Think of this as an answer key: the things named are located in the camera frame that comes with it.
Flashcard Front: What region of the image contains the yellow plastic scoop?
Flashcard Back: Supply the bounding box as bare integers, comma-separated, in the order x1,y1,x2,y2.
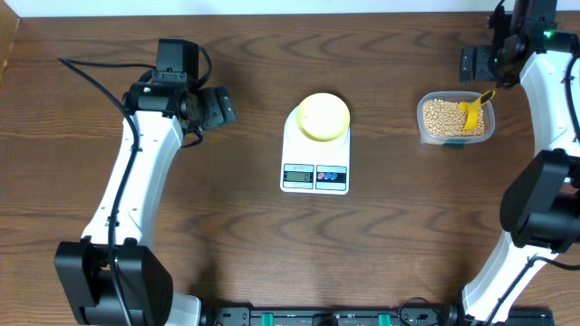
458,90,496,131

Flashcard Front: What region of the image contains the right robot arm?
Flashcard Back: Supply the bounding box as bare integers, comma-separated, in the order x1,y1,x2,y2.
449,0,579,325

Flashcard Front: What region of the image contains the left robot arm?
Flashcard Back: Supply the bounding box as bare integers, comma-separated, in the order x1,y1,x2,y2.
54,38,237,325

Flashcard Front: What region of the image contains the yellow plastic bowl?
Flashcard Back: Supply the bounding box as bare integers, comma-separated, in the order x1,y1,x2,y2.
296,92,351,142

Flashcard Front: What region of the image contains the white digital kitchen scale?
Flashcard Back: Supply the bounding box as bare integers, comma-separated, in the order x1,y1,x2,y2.
279,107,351,195

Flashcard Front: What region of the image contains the soybeans pile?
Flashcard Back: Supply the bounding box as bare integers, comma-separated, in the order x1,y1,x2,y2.
422,100,485,137

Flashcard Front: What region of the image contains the green tape label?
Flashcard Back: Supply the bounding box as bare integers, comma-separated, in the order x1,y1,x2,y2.
445,143,465,149

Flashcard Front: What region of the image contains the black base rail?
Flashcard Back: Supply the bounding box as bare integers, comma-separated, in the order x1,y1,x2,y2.
198,296,556,326

